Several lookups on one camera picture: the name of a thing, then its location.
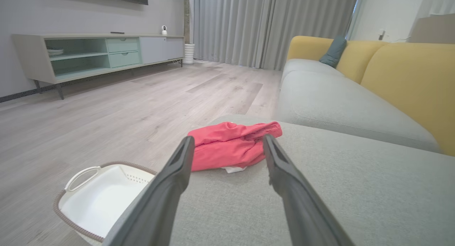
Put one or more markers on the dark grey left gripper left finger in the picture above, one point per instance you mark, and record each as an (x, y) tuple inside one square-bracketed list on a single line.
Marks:
[(160, 203)]

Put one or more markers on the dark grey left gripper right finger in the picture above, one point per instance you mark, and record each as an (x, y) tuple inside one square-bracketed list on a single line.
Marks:
[(302, 210)]

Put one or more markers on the red shorts with white stripe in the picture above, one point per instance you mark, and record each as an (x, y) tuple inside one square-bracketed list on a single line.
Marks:
[(227, 146)]

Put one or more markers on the white laundry basket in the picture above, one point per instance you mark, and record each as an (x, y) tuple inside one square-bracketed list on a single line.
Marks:
[(99, 203)]

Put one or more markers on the long grey sofa seat cushion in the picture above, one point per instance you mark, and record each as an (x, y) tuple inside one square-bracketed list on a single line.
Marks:
[(337, 107)]

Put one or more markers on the short grey sofa seat cushion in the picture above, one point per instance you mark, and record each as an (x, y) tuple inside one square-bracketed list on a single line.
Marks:
[(305, 65)]

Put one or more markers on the white ribbed floor vase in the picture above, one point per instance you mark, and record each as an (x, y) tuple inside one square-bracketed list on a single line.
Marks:
[(189, 54)]

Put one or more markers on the grey and mint TV cabinet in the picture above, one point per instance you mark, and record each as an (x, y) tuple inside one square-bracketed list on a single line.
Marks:
[(156, 48)]

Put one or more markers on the teal throw pillow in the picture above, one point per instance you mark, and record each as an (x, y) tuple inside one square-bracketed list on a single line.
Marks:
[(333, 52)]

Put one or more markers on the narrow yellow sofa backrest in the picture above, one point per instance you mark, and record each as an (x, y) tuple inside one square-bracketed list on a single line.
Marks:
[(359, 59)]

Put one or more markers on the yellow sofa armrest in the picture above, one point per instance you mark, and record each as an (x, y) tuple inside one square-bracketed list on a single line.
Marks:
[(305, 47)]

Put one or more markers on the wide yellow sofa backrest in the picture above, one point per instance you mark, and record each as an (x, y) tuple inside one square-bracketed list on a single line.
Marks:
[(416, 86)]

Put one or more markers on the stacked white plates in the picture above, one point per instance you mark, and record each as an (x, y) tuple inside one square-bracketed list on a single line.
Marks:
[(55, 52)]

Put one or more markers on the grey pleated curtain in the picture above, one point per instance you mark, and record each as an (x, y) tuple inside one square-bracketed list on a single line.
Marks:
[(270, 25)]

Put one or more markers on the brown wooden pillar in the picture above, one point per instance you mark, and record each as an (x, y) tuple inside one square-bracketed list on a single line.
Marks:
[(186, 15)]

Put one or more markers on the beige cardboard box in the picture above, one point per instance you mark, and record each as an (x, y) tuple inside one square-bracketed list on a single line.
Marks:
[(433, 29)]

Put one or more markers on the small white security camera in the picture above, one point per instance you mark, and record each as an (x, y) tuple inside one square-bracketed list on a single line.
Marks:
[(164, 30)]

